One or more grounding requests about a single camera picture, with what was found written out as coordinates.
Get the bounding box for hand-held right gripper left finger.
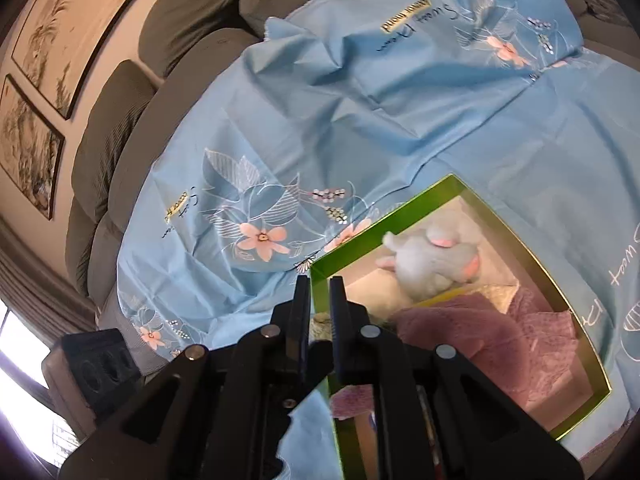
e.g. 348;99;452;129
59;274;313;480

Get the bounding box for blue floral bed sheet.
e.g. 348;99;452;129
97;0;640;480

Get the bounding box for light blue plush toy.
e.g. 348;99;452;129
376;215;482;303

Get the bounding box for grey sofa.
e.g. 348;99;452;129
65;0;640;376

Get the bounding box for mauve towel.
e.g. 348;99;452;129
395;287;581;411

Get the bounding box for green cardboard box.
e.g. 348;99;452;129
307;172;613;480

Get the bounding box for large framed landscape painting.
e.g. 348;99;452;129
10;0;171;121

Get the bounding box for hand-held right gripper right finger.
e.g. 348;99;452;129
328;277;586;480

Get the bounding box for lavender waffle towel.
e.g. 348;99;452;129
330;387;381;421

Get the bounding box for bright window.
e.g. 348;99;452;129
0;305;66;461

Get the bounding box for yellow waffle towel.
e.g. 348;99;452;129
475;282;521;311

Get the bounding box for small framed landscape painting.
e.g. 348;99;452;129
0;74;67;221

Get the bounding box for grey curtain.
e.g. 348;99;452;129
0;220;96;356

